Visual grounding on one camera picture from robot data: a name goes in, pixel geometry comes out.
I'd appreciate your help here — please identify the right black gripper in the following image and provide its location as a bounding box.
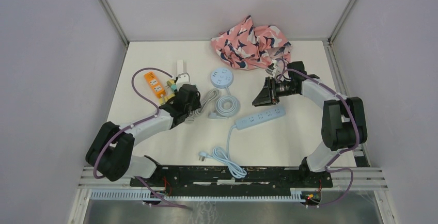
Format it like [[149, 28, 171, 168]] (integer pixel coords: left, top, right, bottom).
[[253, 76, 298, 107]]

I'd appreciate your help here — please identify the yellow USB plug adapter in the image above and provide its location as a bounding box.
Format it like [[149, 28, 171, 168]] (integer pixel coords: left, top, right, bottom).
[[159, 96, 169, 106]]

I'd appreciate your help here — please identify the orange power strip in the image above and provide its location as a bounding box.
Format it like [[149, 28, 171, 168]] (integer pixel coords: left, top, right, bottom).
[[144, 71, 166, 99]]

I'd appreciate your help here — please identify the white power strip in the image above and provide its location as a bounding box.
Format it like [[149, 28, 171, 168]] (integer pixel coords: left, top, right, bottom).
[[176, 59, 187, 77]]

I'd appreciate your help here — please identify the light blue power strip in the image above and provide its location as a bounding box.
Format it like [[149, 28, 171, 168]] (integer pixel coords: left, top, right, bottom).
[[234, 106, 286, 130]]

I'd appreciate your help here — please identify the round blue socket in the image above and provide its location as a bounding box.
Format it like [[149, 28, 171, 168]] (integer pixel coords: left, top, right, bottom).
[[210, 68, 234, 89]]

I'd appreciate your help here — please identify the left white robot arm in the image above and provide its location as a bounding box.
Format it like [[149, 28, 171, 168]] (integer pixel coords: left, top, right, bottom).
[[85, 84, 201, 186]]

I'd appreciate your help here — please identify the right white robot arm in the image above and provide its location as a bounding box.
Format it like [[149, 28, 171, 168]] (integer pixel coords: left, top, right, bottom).
[[252, 61, 368, 187]]

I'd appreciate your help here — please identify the pink patterned cloth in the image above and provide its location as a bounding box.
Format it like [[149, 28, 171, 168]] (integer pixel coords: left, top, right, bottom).
[[210, 15, 292, 70]]

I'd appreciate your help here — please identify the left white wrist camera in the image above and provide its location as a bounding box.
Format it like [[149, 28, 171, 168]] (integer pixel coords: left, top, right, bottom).
[[175, 73, 191, 91]]

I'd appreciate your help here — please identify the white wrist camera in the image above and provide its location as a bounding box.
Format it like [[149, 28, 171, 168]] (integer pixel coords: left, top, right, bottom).
[[265, 59, 278, 77], [175, 73, 191, 91]]

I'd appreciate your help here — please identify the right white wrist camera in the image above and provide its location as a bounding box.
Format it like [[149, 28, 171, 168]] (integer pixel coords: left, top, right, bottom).
[[265, 59, 278, 77]]

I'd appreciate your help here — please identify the grey cable of white strip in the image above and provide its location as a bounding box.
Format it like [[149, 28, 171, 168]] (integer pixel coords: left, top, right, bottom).
[[193, 88, 222, 116]]

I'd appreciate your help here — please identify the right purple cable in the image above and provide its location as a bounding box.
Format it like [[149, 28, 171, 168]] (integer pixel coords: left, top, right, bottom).
[[275, 58, 361, 209]]

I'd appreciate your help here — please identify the purple cable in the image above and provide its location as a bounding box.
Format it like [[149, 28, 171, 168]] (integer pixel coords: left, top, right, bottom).
[[93, 67, 192, 210], [275, 58, 361, 209]]

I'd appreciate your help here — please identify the coiled light blue cable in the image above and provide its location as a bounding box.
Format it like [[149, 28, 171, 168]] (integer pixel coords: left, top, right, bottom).
[[208, 87, 241, 120]]

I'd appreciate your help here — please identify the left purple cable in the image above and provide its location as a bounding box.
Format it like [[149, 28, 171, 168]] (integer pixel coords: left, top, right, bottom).
[[93, 67, 192, 210]]

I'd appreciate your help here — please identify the loose light blue cable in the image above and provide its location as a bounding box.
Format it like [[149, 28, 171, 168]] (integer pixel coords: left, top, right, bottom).
[[198, 125, 248, 179]]

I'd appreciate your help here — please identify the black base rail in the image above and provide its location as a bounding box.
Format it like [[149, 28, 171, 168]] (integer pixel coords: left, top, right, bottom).
[[130, 165, 333, 197]]

